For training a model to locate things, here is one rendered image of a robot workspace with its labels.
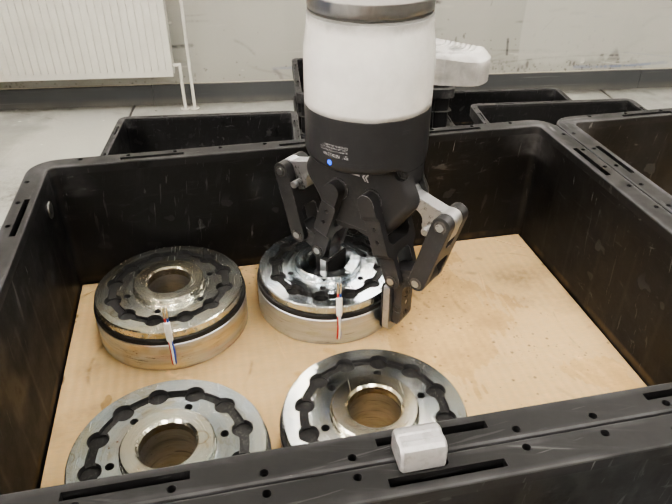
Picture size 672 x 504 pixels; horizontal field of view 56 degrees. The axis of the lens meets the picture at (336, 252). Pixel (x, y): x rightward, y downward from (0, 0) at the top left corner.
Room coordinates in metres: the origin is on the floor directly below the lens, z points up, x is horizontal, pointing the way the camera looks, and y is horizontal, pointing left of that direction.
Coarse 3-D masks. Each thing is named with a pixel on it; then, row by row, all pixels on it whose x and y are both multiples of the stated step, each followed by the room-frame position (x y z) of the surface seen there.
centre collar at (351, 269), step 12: (300, 252) 0.38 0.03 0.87; (312, 252) 0.39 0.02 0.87; (348, 252) 0.38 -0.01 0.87; (300, 264) 0.37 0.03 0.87; (348, 264) 0.37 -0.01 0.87; (360, 264) 0.37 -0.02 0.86; (312, 276) 0.36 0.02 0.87; (324, 276) 0.35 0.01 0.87; (336, 276) 0.35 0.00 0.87; (348, 276) 0.36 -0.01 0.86
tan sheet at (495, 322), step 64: (512, 256) 0.43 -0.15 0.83; (256, 320) 0.35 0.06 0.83; (448, 320) 0.35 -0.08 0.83; (512, 320) 0.35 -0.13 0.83; (576, 320) 0.35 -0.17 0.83; (64, 384) 0.29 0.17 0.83; (128, 384) 0.29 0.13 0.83; (256, 384) 0.29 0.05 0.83; (512, 384) 0.29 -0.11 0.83; (576, 384) 0.29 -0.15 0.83; (640, 384) 0.29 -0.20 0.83; (64, 448) 0.24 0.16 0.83
